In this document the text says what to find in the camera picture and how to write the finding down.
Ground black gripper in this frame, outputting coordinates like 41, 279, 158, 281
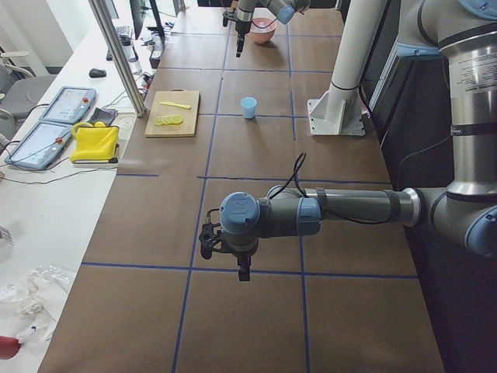
222, 10, 253, 58
199, 223, 251, 281

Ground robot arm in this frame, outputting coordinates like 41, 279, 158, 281
223, 0, 311, 58
199, 1, 496, 281

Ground pile of ice cubes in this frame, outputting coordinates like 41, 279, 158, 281
252, 18, 272, 32

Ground light blue cup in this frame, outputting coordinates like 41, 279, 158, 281
240, 96, 258, 120

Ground pink bowl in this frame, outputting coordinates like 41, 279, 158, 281
249, 17, 276, 44

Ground yellow plastic knife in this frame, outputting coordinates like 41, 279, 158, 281
159, 101, 192, 110

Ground black computer monitor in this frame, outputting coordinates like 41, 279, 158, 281
130, 0, 168, 40

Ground top lemon slice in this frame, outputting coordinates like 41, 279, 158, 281
171, 114, 183, 125

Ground bamboo cutting board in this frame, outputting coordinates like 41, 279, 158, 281
144, 90, 200, 138

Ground clear water bottle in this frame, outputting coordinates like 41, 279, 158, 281
120, 34, 142, 75

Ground black computer mouse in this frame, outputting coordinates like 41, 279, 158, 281
89, 68, 106, 78

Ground yellow cloth bag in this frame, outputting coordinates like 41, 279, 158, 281
69, 121, 120, 163

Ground far teach pendant tablet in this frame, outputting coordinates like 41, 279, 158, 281
40, 86, 96, 124

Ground teach pendant tablet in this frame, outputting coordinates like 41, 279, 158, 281
5, 120, 72, 170
40, 86, 96, 124

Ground clear plastic bags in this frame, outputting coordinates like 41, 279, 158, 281
1, 264, 77, 344

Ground grey office chair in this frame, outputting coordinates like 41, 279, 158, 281
1, 51, 57, 139

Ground near teach pendant tablet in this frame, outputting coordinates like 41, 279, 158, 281
5, 120, 72, 170

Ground red object at edge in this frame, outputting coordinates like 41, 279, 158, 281
0, 336, 21, 360

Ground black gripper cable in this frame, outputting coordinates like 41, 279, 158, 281
279, 152, 389, 225

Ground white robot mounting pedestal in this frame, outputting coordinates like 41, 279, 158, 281
308, 0, 387, 136

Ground aluminium frame post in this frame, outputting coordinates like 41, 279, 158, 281
89, 0, 147, 117

